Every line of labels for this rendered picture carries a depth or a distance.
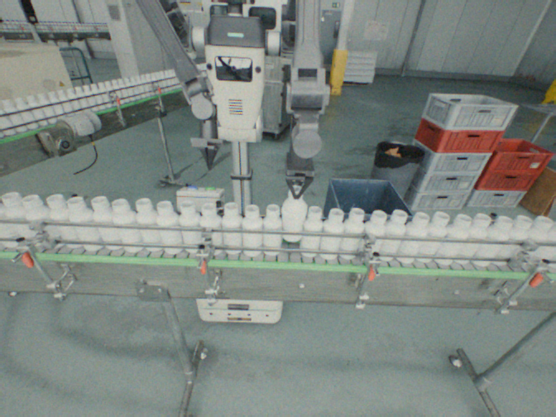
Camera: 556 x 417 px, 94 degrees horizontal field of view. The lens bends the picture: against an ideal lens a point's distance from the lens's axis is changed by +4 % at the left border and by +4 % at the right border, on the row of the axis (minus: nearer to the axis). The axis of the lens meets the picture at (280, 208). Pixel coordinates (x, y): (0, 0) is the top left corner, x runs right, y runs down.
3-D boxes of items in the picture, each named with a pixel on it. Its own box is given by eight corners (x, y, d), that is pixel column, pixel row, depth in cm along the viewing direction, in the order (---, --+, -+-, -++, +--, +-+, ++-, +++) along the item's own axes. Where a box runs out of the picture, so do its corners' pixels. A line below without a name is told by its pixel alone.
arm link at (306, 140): (328, 82, 55) (286, 81, 54) (338, 94, 45) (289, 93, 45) (321, 137, 62) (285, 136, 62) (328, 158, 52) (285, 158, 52)
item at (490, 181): (476, 190, 281) (486, 172, 268) (453, 172, 314) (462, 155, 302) (529, 191, 285) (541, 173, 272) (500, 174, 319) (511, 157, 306)
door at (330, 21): (315, 71, 1114) (322, 9, 992) (314, 70, 1121) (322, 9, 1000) (338, 72, 1116) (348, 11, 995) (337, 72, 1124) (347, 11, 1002)
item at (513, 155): (486, 172, 268) (498, 151, 256) (462, 155, 302) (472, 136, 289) (542, 173, 272) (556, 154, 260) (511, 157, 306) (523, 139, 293)
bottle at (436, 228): (435, 262, 81) (459, 221, 71) (418, 265, 80) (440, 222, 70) (423, 249, 86) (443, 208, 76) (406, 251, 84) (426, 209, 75)
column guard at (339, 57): (328, 94, 746) (335, 50, 683) (326, 91, 778) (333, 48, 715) (342, 95, 747) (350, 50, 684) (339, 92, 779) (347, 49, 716)
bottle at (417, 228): (399, 265, 79) (418, 222, 70) (390, 251, 84) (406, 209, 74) (417, 264, 80) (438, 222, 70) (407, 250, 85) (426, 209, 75)
